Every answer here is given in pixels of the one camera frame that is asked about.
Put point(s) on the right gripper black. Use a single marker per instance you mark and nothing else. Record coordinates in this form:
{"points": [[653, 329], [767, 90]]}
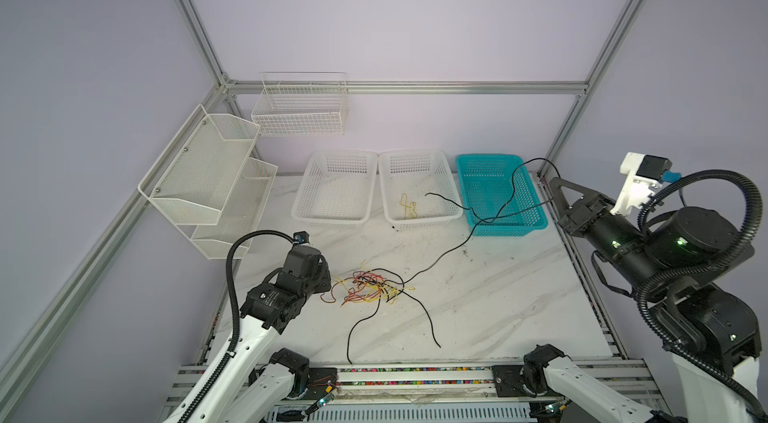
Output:
{"points": [[574, 215]]}

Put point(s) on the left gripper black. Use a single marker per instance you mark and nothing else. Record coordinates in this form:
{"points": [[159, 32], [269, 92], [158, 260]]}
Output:
{"points": [[323, 282]]}

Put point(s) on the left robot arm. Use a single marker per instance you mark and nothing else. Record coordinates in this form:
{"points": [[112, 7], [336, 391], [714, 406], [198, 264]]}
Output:
{"points": [[223, 393]]}

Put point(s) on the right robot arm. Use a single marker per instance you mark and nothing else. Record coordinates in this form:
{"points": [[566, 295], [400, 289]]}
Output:
{"points": [[672, 261]]}

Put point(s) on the teal plastic basket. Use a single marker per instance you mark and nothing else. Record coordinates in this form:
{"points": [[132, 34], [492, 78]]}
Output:
{"points": [[500, 197]]}

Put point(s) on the left white plastic basket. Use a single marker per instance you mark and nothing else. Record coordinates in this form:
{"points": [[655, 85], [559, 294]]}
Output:
{"points": [[337, 189]]}

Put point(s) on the white plastic basket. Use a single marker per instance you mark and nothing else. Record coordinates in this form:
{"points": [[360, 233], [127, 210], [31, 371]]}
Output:
{"points": [[418, 189], [337, 189]]}

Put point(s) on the middle white plastic basket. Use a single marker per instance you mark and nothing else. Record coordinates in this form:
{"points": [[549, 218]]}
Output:
{"points": [[418, 189]]}

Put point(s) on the white mesh two-tier shelf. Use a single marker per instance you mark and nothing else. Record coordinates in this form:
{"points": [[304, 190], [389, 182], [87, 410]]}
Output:
{"points": [[209, 184]]}

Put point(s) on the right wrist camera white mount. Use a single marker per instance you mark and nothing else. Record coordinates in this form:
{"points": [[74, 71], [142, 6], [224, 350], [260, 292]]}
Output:
{"points": [[645, 176]]}

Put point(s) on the white wire wall basket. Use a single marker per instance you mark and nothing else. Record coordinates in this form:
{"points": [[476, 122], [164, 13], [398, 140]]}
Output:
{"points": [[298, 104]]}

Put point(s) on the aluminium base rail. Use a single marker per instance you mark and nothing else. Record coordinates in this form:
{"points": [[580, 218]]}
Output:
{"points": [[443, 393]]}

